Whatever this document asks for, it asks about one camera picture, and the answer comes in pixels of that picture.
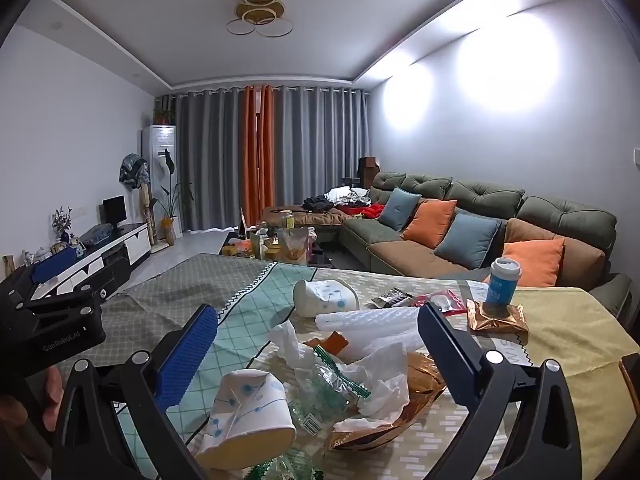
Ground black monitor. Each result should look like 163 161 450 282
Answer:
101 195 127 233

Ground white TV cabinet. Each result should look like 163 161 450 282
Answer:
0 222 151 306

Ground black silver packet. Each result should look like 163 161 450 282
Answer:
370 287 413 309

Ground brown box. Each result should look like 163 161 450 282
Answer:
358 156 381 186

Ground gold wrapper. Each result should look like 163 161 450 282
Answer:
325 352 447 451

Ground orange wrapper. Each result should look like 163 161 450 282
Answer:
305 332 348 361

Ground clear bag green print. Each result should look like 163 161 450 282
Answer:
287 350 373 436

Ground orange curtain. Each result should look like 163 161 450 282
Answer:
239 85 276 226

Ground orange cushion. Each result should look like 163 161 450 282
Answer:
482 240 566 288
401 199 458 250

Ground white dotted paper cup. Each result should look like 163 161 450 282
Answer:
195 369 297 471
292 279 361 320

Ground brown wooden chair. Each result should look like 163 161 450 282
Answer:
618 352 640 401

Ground gold ring ceiling lamp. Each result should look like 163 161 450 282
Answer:
226 0 293 40

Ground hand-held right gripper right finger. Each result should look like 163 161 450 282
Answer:
417 302 583 480

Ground grey curtain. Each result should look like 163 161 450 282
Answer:
172 87 246 233
272 85 371 206

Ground green printed plastic scrap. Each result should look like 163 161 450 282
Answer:
245 452 326 480

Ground dark bundled cloth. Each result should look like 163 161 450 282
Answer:
119 154 151 190

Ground gold foil packet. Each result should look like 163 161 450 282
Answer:
466 299 529 335

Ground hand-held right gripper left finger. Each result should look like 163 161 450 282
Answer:
52 304 219 480

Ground white standing air conditioner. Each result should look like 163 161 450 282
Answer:
141 125 178 248

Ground blue bag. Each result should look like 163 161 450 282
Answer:
80 225 113 247

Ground clear zip bag red strip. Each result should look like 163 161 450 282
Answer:
410 290 473 317

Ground person's left hand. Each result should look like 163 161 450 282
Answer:
0 366 67 458

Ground white clothes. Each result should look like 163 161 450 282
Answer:
325 186 371 206

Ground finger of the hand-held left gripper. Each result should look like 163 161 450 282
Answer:
20 286 109 319
0 249 77 302

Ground wooden coat rack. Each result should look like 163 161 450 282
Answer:
140 180 153 256

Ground vase with dried flowers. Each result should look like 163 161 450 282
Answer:
51 206 73 246

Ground white foam net wrap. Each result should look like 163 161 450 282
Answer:
315 306 426 356

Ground blue cup white lid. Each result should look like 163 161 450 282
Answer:
486 256 523 307

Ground small potted plant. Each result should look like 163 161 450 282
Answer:
152 95 176 126

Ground yellow cloth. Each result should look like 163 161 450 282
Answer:
510 287 640 441

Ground green brown sofa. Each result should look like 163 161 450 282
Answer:
262 171 633 321

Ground clear snack bag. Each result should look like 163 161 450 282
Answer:
276 227 311 266

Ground crumpled white plastic bag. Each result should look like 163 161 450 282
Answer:
270 320 316 376

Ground black coffee table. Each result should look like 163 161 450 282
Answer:
220 220 341 266

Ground patterned tablecloth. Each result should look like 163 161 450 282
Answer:
55 252 640 480

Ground blue cushion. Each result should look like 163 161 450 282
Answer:
378 187 422 232
434 212 502 271

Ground tall leafy potted plant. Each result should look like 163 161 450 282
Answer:
150 147 195 246

